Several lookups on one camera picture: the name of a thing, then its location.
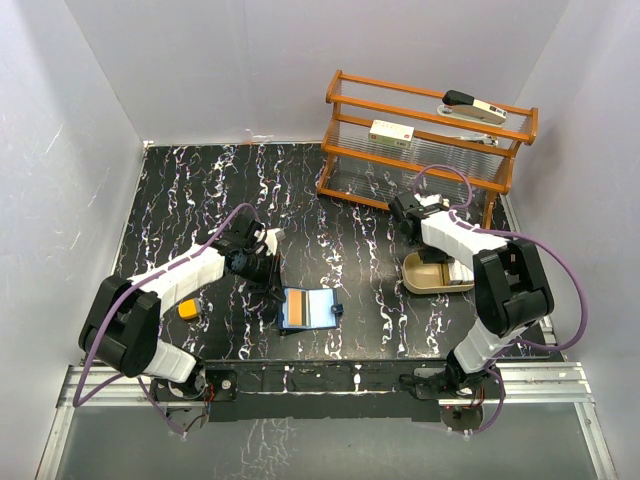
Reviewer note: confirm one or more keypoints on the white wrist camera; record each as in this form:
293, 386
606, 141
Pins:
267, 240
433, 203

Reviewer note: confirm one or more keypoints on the black beige stapler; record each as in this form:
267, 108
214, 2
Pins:
462, 106

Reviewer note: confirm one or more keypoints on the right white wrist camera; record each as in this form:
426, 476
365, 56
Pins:
433, 203

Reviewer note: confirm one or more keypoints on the orange wooden shelf rack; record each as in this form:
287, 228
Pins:
449, 150

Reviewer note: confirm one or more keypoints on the white staples box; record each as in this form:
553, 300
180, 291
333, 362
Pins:
391, 134

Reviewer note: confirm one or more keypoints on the blue card holder wallet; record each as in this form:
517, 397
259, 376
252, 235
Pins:
323, 310

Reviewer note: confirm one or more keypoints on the orange credit card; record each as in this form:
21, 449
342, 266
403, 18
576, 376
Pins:
296, 307

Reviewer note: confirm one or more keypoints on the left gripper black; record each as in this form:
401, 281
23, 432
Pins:
272, 277

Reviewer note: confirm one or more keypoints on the white cards in tray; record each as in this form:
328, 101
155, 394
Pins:
458, 274

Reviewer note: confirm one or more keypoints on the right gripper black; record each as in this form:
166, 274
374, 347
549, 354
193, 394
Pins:
437, 256

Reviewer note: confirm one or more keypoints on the yellow grey small box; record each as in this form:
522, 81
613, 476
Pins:
189, 309

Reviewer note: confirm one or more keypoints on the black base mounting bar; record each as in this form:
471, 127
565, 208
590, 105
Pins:
232, 391

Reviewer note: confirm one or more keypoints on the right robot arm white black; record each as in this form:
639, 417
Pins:
510, 285

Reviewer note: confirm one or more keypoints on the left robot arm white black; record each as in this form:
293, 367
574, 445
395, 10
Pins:
124, 319

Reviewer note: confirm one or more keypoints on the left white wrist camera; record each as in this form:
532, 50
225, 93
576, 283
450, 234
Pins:
267, 240

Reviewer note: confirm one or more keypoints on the beige plastic tray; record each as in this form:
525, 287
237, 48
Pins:
427, 279

